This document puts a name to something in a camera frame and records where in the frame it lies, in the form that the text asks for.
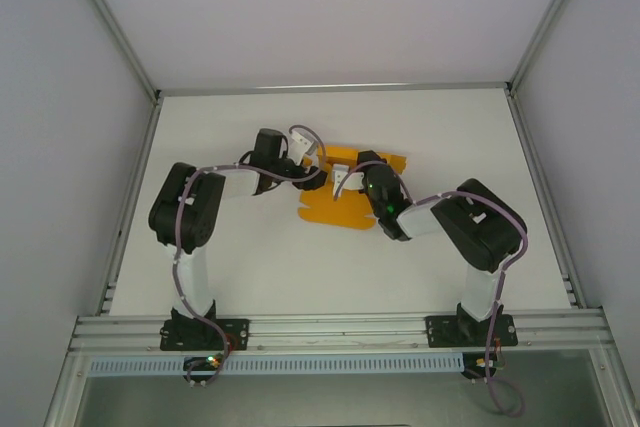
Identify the yellow corrugated cardboard box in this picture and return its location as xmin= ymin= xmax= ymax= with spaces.
xmin=298 ymin=145 xmax=409 ymax=232

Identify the aluminium mounting beam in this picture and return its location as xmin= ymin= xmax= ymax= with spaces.
xmin=69 ymin=309 xmax=615 ymax=354

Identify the circuit board with lit LEDs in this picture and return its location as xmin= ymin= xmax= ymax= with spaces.
xmin=183 ymin=354 xmax=226 ymax=382

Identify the aluminium rail along wall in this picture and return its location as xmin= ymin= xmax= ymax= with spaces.
xmin=155 ymin=80 xmax=512 ymax=98

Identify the aluminium table side rail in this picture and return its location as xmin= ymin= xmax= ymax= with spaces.
xmin=505 ymin=91 xmax=587 ymax=309
xmin=98 ymin=95 xmax=164 ymax=318

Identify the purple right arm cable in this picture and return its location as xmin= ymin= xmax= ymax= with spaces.
xmin=332 ymin=160 xmax=530 ymax=419

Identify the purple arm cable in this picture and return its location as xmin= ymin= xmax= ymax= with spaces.
xmin=332 ymin=160 xmax=530 ymax=419
xmin=171 ymin=122 xmax=331 ymax=388

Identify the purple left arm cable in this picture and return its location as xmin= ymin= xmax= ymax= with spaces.
xmin=171 ymin=122 xmax=331 ymax=388

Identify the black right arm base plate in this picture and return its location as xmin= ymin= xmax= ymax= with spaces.
xmin=424 ymin=314 xmax=516 ymax=349

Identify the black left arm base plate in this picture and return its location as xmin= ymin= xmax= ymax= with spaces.
xmin=159 ymin=317 xmax=251 ymax=352

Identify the light blue slotted cable duct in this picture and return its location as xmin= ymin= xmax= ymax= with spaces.
xmin=87 ymin=352 xmax=465 ymax=378

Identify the aluminium frame post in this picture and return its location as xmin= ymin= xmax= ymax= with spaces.
xmin=504 ymin=0 xmax=599 ymax=96
xmin=62 ymin=0 xmax=162 ymax=101

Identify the small black cable connector board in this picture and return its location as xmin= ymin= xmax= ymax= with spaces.
xmin=462 ymin=352 xmax=507 ymax=381

